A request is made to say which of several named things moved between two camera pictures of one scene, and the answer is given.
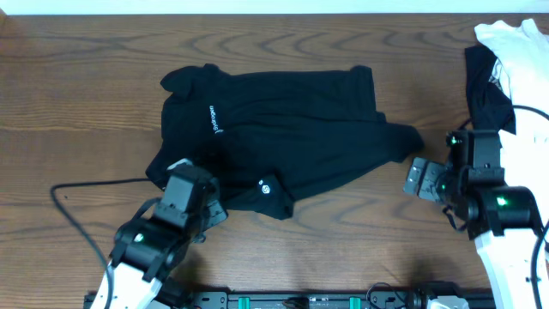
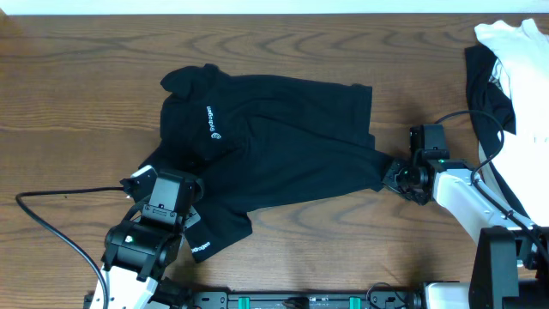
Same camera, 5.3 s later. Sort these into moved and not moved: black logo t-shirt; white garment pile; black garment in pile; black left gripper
Moved: black left gripper; black logo t-shirt
Not moved: white garment pile; black garment in pile
